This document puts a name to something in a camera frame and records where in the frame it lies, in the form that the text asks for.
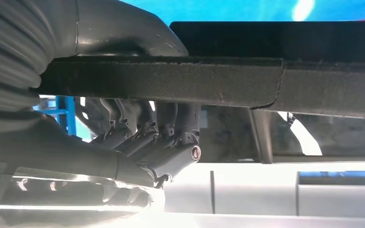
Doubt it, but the blue metal shelf rack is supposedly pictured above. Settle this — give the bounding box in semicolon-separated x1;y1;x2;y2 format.
33;0;365;139

